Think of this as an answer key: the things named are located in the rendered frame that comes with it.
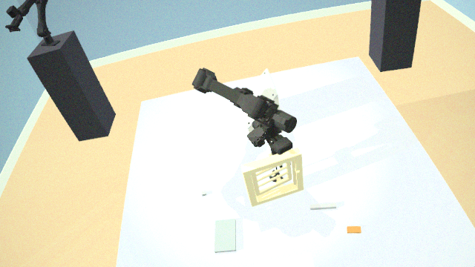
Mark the orange rectangular block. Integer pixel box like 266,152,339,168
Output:
347,226,361,234

